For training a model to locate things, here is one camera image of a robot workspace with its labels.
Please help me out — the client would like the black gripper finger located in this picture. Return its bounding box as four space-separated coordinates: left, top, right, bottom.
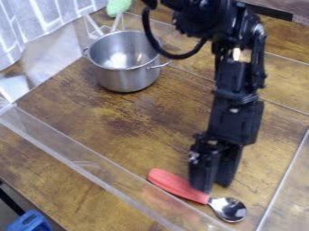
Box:
189 149 221 194
217 145 242 187

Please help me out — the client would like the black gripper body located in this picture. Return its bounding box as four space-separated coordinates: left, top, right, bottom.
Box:
191 90 265 153

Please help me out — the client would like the pink handled metal spoon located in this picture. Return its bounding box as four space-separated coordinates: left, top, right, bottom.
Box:
147 169 247 223

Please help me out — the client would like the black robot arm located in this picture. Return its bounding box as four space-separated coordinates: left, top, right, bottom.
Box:
142 0 266 193

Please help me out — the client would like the stainless steel pot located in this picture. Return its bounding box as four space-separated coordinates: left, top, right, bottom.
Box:
83 30 171 93

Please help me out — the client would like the black bar on table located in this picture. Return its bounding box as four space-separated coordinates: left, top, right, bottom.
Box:
247 4 293 22

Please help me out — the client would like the clear acrylic barrier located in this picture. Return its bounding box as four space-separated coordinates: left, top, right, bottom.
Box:
0 104 233 231

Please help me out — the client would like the green textured object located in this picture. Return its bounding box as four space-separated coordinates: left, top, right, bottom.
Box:
106 0 132 18

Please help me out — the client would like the blue plastic crate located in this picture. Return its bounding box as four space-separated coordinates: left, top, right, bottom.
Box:
5 209 53 231

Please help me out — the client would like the white patterned curtain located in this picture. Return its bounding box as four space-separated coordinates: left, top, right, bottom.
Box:
0 0 108 71

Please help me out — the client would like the black cable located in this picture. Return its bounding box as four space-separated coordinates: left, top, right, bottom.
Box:
142 5 210 60

